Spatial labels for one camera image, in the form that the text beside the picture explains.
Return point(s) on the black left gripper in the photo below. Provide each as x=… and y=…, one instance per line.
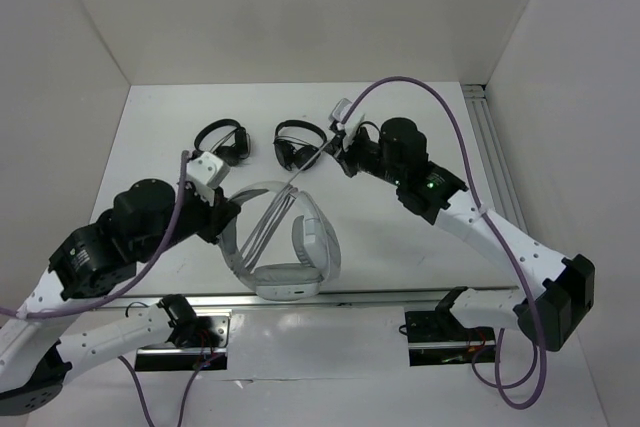
x=217, y=216

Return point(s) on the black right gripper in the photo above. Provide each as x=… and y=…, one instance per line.
x=343, y=156

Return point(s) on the white over-ear headphones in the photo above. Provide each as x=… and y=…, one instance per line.
x=314, y=241

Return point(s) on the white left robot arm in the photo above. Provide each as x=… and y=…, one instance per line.
x=39, y=357

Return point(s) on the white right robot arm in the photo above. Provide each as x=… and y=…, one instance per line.
x=553, y=294

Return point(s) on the black headphones with silver band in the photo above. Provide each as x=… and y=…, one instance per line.
x=233, y=148

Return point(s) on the black headphones with thin band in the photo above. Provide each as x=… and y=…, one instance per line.
x=301, y=155

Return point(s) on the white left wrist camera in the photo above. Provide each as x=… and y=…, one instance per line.
x=206, y=173

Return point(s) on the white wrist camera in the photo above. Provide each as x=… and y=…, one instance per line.
x=344, y=123
x=206, y=173

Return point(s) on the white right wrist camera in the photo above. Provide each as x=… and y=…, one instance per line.
x=344, y=123

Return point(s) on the aluminium side rail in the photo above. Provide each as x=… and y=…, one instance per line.
x=501, y=185

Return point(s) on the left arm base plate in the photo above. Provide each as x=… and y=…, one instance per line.
x=206, y=346

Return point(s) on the aluminium front rail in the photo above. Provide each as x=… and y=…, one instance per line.
x=202, y=304

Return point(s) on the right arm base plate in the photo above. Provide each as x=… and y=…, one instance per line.
x=437, y=339

